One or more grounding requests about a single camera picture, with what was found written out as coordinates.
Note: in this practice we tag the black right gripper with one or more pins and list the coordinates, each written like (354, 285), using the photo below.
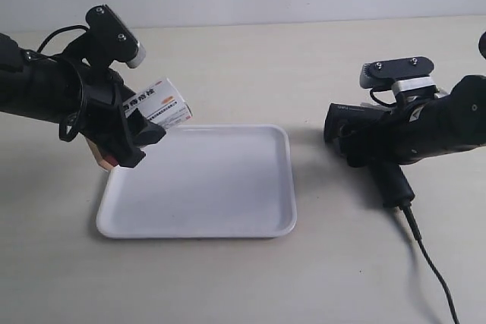
(404, 137)

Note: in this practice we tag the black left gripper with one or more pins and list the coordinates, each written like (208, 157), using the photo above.
(103, 121)

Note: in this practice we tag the black handheld barcode scanner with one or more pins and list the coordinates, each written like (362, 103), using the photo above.
(395, 181)

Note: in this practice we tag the white and red medicine box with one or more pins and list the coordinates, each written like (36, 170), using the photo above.
(160, 103)

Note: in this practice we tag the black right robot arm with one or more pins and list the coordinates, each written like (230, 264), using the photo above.
(468, 97)

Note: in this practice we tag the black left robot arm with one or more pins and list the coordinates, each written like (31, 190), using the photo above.
(42, 87)

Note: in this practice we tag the white plastic tray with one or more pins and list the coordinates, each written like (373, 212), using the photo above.
(206, 181)

